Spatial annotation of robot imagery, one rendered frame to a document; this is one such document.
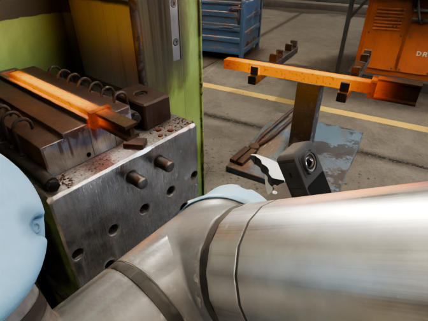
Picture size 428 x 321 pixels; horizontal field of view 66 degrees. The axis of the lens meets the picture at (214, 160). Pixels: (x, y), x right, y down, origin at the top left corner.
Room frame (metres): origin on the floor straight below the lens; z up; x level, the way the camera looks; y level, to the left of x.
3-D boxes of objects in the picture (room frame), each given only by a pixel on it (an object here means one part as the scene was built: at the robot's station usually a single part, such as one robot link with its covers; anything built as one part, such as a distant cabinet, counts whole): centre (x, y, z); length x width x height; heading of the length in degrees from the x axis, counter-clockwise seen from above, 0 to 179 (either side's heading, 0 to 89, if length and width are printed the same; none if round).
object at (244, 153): (1.01, -0.23, 0.77); 0.60 x 0.04 x 0.01; 145
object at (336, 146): (0.85, -0.26, 0.75); 0.40 x 0.30 x 0.02; 150
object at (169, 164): (0.61, 0.11, 0.87); 0.04 x 0.03 x 0.03; 51
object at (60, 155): (0.71, 0.40, 0.96); 0.42 x 0.20 x 0.09; 51
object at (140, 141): (0.62, 0.17, 0.92); 0.04 x 0.03 x 0.01; 81
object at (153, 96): (0.75, 0.18, 0.95); 0.12 x 0.08 x 0.06; 51
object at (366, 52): (0.96, -0.32, 1.02); 0.23 x 0.06 x 0.02; 60
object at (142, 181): (0.55, 0.16, 0.87); 0.04 x 0.03 x 0.03; 51
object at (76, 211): (0.76, 0.38, 0.69); 0.56 x 0.38 x 0.45; 51
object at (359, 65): (0.85, -0.26, 1.02); 0.23 x 0.06 x 0.02; 60
